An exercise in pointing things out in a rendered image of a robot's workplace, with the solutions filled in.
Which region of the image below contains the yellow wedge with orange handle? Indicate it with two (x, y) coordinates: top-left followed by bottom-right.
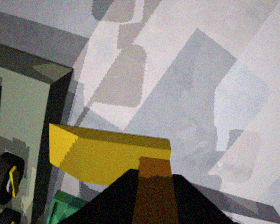
(50, 123), (180, 224)

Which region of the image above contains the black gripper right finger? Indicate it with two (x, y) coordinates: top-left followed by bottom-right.
(172, 173), (234, 224)

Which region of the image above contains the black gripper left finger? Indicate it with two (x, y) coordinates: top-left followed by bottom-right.
(59, 169), (139, 224)

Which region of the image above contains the green tray floor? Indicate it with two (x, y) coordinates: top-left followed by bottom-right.
(51, 202), (77, 224)

